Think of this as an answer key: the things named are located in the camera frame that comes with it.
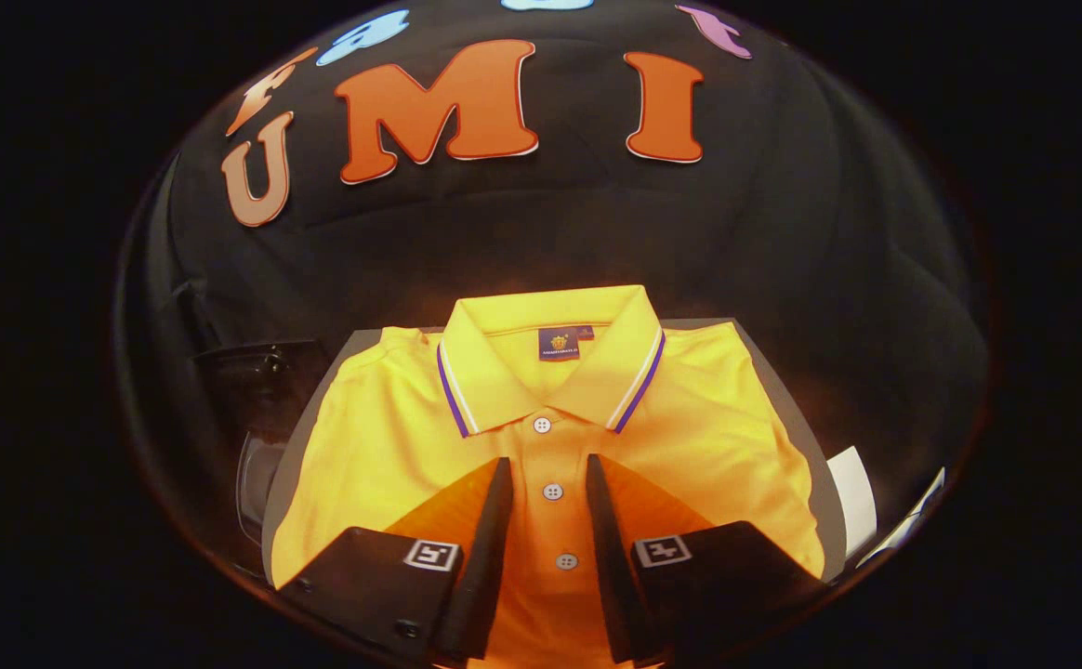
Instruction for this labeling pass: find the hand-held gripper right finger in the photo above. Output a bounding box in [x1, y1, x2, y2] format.
[585, 453, 828, 666]

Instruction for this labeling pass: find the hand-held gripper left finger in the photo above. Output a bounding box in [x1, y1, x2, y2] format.
[278, 456, 515, 664]

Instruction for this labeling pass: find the yellow polo shirt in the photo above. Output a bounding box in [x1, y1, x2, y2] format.
[270, 283, 828, 669]

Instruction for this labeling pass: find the dark glass washing machine lid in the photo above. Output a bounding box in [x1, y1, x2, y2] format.
[190, 338, 324, 443]

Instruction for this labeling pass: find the white flat board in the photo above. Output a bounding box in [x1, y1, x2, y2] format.
[827, 446, 878, 559]

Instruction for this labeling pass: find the white plastic stand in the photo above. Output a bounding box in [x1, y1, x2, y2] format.
[855, 467, 947, 570]

